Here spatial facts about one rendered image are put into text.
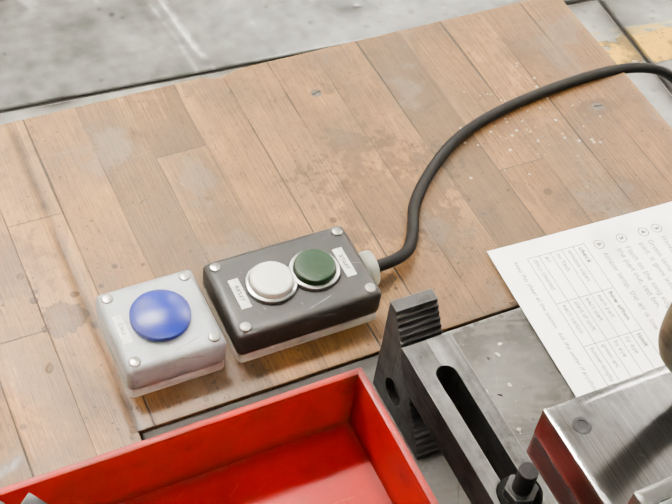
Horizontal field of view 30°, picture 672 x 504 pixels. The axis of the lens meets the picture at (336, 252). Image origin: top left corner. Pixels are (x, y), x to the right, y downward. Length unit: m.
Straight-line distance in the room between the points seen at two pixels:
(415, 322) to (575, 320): 0.17
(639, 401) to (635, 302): 0.36
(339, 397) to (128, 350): 0.14
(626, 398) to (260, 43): 1.93
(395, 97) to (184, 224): 0.22
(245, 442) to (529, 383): 0.21
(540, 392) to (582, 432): 0.31
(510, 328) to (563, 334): 0.04
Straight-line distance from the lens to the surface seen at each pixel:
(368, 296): 0.85
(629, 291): 0.94
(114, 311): 0.83
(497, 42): 1.10
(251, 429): 0.77
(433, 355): 0.77
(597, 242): 0.96
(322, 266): 0.85
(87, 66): 2.39
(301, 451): 0.81
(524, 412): 0.85
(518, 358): 0.88
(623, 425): 0.57
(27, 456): 0.81
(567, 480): 0.56
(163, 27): 2.48
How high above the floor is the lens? 1.59
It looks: 50 degrees down
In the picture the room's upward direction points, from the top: 9 degrees clockwise
